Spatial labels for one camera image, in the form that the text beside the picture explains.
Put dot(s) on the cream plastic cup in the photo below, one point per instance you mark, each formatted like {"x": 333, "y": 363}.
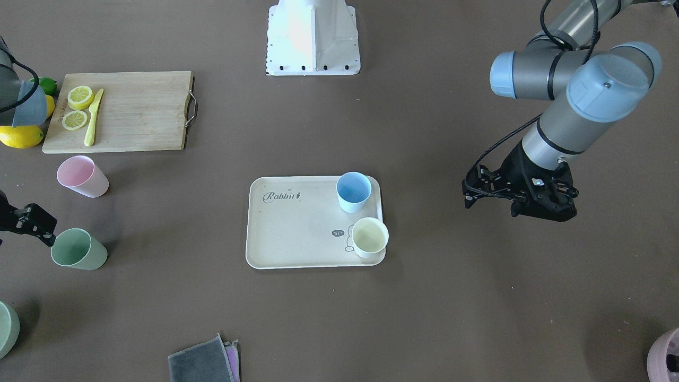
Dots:
{"x": 370, "y": 236}

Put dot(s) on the green bowl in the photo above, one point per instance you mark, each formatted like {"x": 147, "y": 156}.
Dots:
{"x": 10, "y": 328}

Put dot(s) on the yellow lemon middle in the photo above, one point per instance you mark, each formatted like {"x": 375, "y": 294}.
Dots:
{"x": 50, "y": 106}

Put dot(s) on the lemon half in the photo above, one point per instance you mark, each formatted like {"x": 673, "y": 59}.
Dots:
{"x": 74, "y": 120}
{"x": 80, "y": 97}

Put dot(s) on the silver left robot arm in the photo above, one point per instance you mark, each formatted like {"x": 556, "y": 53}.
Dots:
{"x": 588, "y": 91}

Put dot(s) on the lemon half upper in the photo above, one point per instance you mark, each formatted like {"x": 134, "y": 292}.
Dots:
{"x": 80, "y": 97}

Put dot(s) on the pink plastic cup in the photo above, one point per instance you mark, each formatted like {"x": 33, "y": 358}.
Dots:
{"x": 83, "y": 176}

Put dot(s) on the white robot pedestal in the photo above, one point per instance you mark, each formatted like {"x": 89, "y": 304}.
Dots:
{"x": 312, "y": 38}

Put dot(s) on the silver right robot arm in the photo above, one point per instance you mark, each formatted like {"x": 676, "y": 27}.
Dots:
{"x": 23, "y": 103}

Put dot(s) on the beige rabbit tray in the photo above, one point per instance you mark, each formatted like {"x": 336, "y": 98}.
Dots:
{"x": 297, "y": 222}

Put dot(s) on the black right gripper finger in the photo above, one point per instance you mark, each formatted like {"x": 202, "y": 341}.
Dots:
{"x": 34, "y": 221}

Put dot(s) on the pink bowl with ice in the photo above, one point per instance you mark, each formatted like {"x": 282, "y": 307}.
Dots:
{"x": 662, "y": 358}

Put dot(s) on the lemon half lower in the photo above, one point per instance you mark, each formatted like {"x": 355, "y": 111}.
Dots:
{"x": 74, "y": 120}

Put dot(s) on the green lime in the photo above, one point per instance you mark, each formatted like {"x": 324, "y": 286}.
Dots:
{"x": 48, "y": 85}

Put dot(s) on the blue plastic cup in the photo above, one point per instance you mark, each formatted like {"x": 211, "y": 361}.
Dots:
{"x": 353, "y": 190}

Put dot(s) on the yellow lemon outer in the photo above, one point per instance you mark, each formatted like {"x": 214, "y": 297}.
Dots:
{"x": 21, "y": 137}

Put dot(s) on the grey folded cloth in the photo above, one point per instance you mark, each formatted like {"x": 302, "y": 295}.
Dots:
{"x": 214, "y": 360}

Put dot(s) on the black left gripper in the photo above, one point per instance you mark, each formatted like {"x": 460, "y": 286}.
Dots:
{"x": 513, "y": 165}

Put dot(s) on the yellow plastic knife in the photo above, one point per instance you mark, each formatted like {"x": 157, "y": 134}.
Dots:
{"x": 94, "y": 111}

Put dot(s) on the yellow lemon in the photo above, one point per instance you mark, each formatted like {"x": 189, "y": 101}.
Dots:
{"x": 50, "y": 106}
{"x": 21, "y": 137}

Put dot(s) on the wooden cutting board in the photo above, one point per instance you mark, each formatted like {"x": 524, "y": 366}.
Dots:
{"x": 139, "y": 111}

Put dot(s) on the green plastic cup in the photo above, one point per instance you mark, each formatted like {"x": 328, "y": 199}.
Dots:
{"x": 77, "y": 248}

